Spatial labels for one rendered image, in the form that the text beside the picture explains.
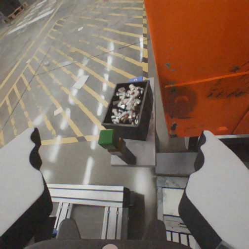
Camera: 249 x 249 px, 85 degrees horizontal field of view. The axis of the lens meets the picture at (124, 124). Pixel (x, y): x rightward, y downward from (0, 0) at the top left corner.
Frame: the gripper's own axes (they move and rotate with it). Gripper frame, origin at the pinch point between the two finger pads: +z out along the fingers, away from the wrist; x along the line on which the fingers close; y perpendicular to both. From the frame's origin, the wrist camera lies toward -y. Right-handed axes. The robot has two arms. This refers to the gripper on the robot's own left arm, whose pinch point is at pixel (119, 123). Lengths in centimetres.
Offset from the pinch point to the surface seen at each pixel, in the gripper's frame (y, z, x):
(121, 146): 17.1, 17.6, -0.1
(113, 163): 32.2, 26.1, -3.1
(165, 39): -6.7, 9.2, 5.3
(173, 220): 68, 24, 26
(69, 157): 78, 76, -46
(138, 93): 8.7, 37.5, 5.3
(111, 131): 11.6, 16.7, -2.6
